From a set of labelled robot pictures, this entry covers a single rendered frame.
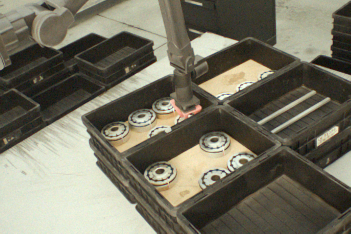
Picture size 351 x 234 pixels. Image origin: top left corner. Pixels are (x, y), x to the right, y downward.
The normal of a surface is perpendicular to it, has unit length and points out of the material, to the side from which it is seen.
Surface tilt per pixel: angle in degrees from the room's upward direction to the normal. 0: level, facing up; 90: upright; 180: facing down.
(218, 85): 0
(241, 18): 90
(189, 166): 0
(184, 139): 90
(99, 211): 0
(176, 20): 97
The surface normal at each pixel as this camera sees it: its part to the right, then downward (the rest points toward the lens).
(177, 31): 0.67, 0.44
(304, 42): -0.14, -0.82
